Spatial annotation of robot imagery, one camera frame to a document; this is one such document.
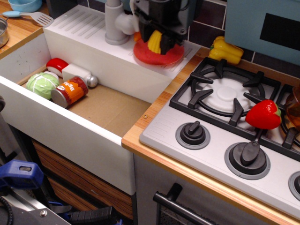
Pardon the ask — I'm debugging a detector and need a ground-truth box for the black stove knob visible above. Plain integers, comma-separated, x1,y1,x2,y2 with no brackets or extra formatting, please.
175,121,210,150
288,172,300,201
225,141,270,180

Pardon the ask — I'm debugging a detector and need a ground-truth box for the black braided cable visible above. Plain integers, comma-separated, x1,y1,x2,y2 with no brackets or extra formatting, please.
0,195,14,225

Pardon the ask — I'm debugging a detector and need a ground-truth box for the orange toy pepper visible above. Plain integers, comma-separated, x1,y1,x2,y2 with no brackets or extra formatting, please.
134,32,142,42

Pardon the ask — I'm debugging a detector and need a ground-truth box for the orange toy beans can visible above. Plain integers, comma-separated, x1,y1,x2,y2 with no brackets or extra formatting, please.
51,76,89,108

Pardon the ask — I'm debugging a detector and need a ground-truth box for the black oven door handle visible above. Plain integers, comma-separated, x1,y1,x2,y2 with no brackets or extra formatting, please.
153,183,214,225

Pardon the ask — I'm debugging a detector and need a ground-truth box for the red plate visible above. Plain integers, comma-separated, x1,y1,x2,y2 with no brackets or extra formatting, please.
133,40,184,65

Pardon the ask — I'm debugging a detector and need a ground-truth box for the black burner grate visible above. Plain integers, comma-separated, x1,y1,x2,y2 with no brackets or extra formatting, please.
169,57,300,161

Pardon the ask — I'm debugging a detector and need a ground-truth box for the black left stove knob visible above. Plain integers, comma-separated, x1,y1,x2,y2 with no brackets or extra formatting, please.
175,121,210,150

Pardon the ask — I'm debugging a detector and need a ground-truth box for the black middle stove knob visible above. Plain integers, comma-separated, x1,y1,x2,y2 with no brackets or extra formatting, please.
225,141,270,180

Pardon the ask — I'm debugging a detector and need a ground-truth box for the black right stove knob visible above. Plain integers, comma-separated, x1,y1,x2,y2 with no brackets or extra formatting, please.
288,172,300,201

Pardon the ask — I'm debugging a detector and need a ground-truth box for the white toy salt shaker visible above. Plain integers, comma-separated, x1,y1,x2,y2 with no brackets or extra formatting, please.
62,63,98,88

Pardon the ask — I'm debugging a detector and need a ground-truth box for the red toy strawberry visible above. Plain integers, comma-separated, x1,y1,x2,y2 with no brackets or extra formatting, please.
245,100,281,130

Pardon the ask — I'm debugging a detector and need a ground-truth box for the green toy cabbage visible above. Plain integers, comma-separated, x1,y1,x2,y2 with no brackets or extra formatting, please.
26,71,60,100

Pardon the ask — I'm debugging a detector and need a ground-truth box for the yellow toy bell pepper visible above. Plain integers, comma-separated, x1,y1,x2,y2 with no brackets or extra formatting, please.
209,36,244,65

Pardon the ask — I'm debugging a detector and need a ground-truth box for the grey toy stove top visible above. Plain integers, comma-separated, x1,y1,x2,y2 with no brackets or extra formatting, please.
139,57,300,221

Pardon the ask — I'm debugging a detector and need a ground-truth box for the brown glossy toy pot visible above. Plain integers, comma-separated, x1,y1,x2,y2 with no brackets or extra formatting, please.
285,87,300,131

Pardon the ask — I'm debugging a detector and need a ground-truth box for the yellow toy corn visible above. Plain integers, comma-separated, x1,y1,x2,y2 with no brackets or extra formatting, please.
147,30,162,54

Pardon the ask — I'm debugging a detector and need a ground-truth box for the white toy sink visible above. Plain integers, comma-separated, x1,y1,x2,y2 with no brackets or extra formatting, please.
0,5,199,195

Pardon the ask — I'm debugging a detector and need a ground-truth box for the silver metal pot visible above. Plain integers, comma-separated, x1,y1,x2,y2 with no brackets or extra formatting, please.
0,14,9,48

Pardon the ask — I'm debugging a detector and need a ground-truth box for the grey toy faucet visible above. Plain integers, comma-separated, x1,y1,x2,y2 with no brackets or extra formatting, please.
105,0,139,45

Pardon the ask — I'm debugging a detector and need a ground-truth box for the blue clamp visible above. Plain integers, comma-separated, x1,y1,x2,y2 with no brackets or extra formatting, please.
0,160,44,191

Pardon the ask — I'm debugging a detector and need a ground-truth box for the grey spatula blue handle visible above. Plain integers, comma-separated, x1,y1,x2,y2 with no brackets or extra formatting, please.
2,11,54,27

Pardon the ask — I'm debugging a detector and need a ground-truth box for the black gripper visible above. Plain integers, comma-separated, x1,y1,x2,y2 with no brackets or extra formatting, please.
134,0,194,55

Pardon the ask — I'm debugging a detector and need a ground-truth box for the blue bowl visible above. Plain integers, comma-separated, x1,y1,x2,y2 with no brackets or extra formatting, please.
8,0,42,13

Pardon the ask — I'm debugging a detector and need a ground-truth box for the red white toy sushi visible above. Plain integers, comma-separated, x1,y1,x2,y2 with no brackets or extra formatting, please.
46,58,68,77

